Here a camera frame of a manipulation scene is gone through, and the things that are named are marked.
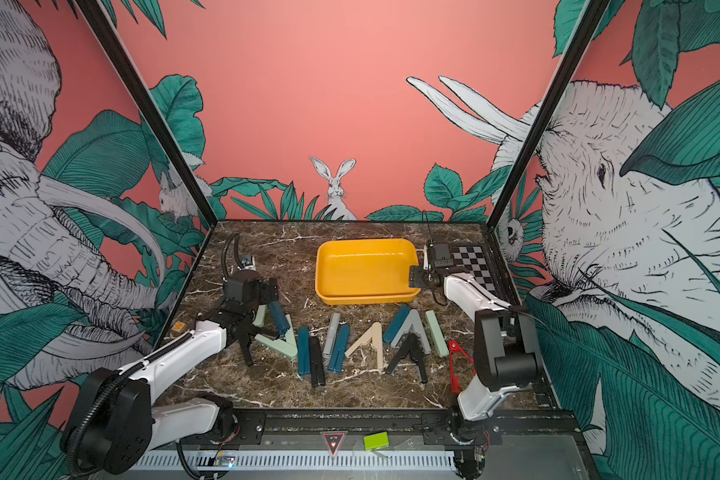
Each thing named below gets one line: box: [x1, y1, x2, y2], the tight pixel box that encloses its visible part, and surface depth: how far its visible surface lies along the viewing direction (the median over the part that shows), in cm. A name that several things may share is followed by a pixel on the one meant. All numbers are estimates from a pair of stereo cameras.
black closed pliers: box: [310, 335, 326, 387], surface depth 84 cm
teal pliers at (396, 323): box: [383, 304, 411, 343], surface depth 95 cm
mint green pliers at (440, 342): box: [425, 310, 449, 358], surface depth 90 cm
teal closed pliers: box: [298, 326, 311, 376], surface depth 87 cm
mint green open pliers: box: [252, 304, 298, 358], surface depth 90 cm
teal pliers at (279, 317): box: [269, 300, 290, 337], surface depth 92 cm
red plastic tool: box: [448, 340, 476, 394], surface depth 86 cm
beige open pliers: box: [345, 322, 383, 371], surface depth 90 cm
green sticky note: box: [364, 431, 389, 451], surface depth 73 cm
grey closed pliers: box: [323, 312, 341, 359], surface depth 90 cm
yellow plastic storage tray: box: [315, 238, 421, 306], surface depth 112 cm
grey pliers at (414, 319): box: [391, 309, 431, 355], surface depth 92 cm
